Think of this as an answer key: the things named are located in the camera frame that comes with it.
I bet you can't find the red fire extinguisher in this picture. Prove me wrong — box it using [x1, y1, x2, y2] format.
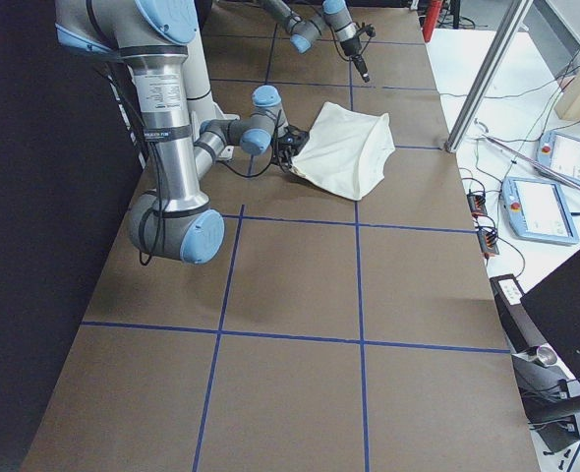
[422, 0, 443, 43]

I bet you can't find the black monitor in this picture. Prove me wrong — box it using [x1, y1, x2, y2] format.
[521, 249, 580, 380]

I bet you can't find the near blue teach pendant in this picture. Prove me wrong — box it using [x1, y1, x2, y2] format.
[501, 177, 580, 246]

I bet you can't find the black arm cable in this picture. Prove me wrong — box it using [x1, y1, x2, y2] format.
[100, 58, 281, 266]

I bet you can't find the black connector block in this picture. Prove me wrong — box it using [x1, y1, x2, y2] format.
[476, 226, 499, 259]
[466, 192, 488, 217]

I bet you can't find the blue teach pendant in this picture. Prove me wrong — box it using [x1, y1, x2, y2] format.
[501, 177, 580, 246]
[537, 131, 580, 186]

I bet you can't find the silver metal cup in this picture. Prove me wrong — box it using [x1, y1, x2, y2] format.
[515, 345, 558, 368]

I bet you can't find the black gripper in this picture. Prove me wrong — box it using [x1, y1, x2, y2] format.
[338, 23, 376, 82]
[274, 125, 310, 170]

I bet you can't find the metal rod on table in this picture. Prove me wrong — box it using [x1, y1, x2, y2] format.
[476, 122, 580, 191]

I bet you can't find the aluminium frame post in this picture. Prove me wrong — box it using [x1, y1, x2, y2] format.
[444, 0, 534, 153]

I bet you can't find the near black connector block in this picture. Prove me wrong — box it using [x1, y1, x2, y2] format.
[476, 226, 499, 259]

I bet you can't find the far black connector block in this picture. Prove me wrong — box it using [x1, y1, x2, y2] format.
[466, 192, 488, 217]

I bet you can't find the cream long-sleeve cat shirt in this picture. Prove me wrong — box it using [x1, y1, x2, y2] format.
[291, 101, 395, 201]

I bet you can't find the black box with label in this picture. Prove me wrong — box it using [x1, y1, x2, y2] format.
[490, 274, 547, 353]

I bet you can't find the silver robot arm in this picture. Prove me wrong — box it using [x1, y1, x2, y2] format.
[55, 1, 309, 266]
[256, 0, 376, 83]

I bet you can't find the far blue teach pendant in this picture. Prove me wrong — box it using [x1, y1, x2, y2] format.
[537, 131, 580, 186]

